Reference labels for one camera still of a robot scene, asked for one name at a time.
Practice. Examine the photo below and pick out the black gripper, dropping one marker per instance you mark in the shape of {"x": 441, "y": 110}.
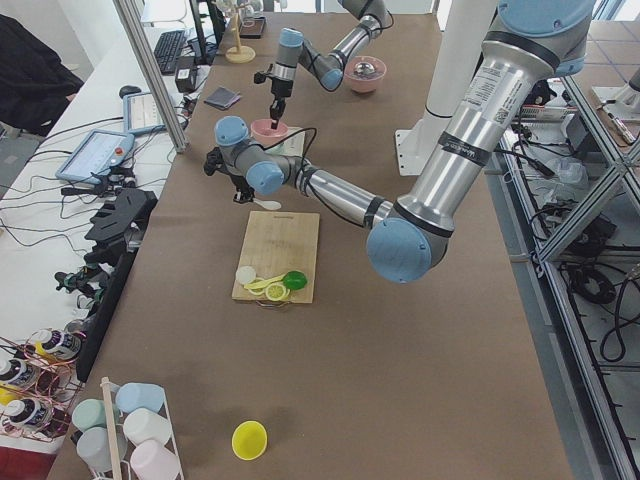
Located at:
{"x": 279, "y": 89}
{"x": 241, "y": 183}

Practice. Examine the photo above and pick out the white ceramic spoon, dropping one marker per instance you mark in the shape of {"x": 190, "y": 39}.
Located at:
{"x": 269, "y": 205}

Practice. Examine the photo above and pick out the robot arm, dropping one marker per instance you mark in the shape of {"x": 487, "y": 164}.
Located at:
{"x": 327, "y": 64}
{"x": 491, "y": 56}

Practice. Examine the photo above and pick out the pink bowl with ice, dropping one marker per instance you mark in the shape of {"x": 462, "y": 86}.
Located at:
{"x": 359, "y": 85}

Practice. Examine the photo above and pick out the bamboo cutting board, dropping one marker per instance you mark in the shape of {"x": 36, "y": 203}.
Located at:
{"x": 278, "y": 242}

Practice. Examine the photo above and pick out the grey folded cloth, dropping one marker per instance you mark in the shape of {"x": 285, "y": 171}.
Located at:
{"x": 222, "y": 98}

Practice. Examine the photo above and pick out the wooden mug tree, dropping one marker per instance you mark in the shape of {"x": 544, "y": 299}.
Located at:
{"x": 238, "y": 10}

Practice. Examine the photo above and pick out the white toy steamed bun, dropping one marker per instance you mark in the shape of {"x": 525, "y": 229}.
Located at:
{"x": 245, "y": 274}

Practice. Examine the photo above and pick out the yellow plastic knife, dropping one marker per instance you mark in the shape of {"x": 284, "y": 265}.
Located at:
{"x": 260, "y": 283}

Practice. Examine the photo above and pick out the lemon slice under knife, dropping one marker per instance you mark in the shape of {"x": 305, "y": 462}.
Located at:
{"x": 256, "y": 291}

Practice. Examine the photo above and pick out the green toy lime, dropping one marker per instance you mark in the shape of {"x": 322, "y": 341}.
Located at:
{"x": 295, "y": 280}

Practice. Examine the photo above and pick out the lemon half toy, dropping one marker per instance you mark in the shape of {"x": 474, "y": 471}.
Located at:
{"x": 277, "y": 292}

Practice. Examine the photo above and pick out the black keyboard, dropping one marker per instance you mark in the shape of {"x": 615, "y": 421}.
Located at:
{"x": 168, "y": 49}

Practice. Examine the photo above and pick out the black tool holder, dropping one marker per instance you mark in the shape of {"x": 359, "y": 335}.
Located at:
{"x": 110, "y": 231}

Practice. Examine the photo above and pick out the upper teach pendant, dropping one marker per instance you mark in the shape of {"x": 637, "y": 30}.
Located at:
{"x": 141, "y": 114}

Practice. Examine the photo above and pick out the teach pendant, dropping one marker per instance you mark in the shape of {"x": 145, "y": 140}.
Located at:
{"x": 141, "y": 114}
{"x": 96, "y": 155}

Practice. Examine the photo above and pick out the lower teach pendant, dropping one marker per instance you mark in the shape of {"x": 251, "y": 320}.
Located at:
{"x": 96, "y": 155}

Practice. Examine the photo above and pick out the blue plastic cup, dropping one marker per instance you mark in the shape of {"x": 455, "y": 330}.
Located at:
{"x": 134, "y": 395}

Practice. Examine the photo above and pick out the yellow plastic cup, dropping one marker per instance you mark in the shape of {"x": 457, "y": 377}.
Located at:
{"x": 249, "y": 440}

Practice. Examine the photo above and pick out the white plastic cup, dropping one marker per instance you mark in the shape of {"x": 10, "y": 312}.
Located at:
{"x": 142, "y": 425}

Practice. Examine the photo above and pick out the green plastic cup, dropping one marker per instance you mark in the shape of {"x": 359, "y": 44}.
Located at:
{"x": 89, "y": 413}

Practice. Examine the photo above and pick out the pink plastic cup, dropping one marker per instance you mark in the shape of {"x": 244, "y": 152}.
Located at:
{"x": 151, "y": 460}

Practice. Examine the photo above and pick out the grey plastic cup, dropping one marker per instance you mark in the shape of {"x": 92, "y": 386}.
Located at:
{"x": 93, "y": 448}

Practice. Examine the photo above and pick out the metal wire stand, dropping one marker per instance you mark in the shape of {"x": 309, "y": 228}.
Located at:
{"x": 272, "y": 305}

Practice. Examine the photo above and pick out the aluminium frame post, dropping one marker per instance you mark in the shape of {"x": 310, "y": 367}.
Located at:
{"x": 129, "y": 18}

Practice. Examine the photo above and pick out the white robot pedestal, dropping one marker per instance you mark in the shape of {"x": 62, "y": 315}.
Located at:
{"x": 459, "y": 54}

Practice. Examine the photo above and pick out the white wire cup rack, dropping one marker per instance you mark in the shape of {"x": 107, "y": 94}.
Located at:
{"x": 120, "y": 447}

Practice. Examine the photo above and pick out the copper wire bottle basket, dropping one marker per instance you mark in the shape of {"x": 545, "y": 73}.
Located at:
{"x": 39, "y": 384}

